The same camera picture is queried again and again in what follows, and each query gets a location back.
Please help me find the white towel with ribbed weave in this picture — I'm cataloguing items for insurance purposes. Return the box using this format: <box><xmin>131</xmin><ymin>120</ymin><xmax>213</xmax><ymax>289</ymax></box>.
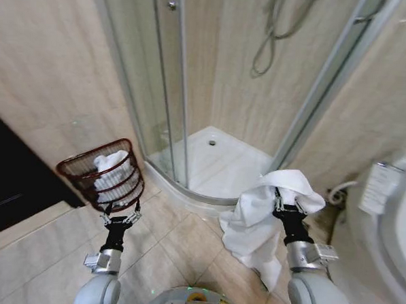
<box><xmin>90</xmin><ymin>148</ymin><xmax>136</xmax><ymax>207</ymax></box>

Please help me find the white robot front shell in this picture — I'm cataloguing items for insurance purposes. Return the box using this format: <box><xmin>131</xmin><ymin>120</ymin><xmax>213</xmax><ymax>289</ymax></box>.
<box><xmin>145</xmin><ymin>282</ymin><xmax>241</xmax><ymax>304</ymax></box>

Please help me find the white shower tray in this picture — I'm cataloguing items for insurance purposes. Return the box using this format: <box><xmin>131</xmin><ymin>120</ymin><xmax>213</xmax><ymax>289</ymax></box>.
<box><xmin>141</xmin><ymin>122</ymin><xmax>277</xmax><ymax>222</ymax></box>

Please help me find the grey shower hose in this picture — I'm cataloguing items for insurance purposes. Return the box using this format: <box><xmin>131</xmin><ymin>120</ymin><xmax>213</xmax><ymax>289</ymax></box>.
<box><xmin>249</xmin><ymin>0</ymin><xmax>321</xmax><ymax>81</ymax></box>

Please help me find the silver shower frame rail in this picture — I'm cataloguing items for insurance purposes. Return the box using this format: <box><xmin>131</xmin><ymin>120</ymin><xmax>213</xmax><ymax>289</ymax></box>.
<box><xmin>275</xmin><ymin>0</ymin><xmax>403</xmax><ymax>179</ymax></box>

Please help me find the red-brown wire hamper basket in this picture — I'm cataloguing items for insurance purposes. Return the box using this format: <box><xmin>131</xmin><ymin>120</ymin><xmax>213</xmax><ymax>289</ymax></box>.
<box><xmin>54</xmin><ymin>134</ymin><xmax>148</xmax><ymax>216</ymax></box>

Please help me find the white toilet label panel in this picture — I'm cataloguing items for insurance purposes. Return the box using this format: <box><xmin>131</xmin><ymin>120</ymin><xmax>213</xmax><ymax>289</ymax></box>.
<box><xmin>358</xmin><ymin>162</ymin><xmax>396</xmax><ymax>215</ymax></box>

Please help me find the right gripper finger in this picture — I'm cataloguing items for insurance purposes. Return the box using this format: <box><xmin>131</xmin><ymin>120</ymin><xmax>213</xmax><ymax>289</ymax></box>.
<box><xmin>292</xmin><ymin>197</ymin><xmax>310</xmax><ymax>214</ymax></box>
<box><xmin>273</xmin><ymin>185</ymin><xmax>286</xmax><ymax>214</ymax></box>

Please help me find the white toilet supply hose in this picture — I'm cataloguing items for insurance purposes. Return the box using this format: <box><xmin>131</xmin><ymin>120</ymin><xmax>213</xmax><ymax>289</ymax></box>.
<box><xmin>325</xmin><ymin>179</ymin><xmax>360</xmax><ymax>207</ymax></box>

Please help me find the large white towel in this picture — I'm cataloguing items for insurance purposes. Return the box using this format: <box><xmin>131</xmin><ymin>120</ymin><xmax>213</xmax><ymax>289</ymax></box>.
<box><xmin>215</xmin><ymin>165</ymin><xmax>328</xmax><ymax>296</ymax></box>

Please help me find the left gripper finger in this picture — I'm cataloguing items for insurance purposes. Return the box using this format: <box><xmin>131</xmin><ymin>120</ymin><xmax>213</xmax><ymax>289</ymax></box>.
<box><xmin>123</xmin><ymin>198</ymin><xmax>143</xmax><ymax>225</ymax></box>
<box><xmin>99</xmin><ymin>202</ymin><xmax>115</xmax><ymax>226</ymax></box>

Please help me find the dark cabinet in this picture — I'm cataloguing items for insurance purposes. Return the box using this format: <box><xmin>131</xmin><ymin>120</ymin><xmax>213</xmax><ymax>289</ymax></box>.
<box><xmin>0</xmin><ymin>105</ymin><xmax>91</xmax><ymax>248</ymax></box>

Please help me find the white toilet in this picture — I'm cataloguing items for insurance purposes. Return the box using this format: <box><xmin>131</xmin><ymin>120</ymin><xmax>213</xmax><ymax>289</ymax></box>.
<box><xmin>324</xmin><ymin>144</ymin><xmax>406</xmax><ymax>304</ymax></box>

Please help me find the glass shower door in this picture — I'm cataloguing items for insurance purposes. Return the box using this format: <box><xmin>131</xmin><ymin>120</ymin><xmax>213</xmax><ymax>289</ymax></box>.
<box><xmin>84</xmin><ymin>0</ymin><xmax>199</xmax><ymax>190</ymax></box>

